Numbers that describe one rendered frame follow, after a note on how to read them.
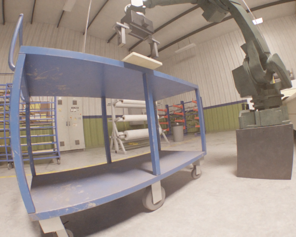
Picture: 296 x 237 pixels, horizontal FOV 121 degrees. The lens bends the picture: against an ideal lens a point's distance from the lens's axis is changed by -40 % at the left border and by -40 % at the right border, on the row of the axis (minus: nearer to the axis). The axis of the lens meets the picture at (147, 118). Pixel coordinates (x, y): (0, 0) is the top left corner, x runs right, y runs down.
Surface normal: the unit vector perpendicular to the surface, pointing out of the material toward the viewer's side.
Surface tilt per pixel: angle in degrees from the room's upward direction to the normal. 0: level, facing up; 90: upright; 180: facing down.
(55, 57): 180
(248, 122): 90
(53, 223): 90
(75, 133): 90
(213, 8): 114
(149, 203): 90
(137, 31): 180
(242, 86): 125
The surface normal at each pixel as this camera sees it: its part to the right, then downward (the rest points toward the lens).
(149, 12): -0.04, 0.98
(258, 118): -0.83, 0.04
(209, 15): -0.85, 0.49
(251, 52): -0.98, 0.04
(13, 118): 0.69, -0.13
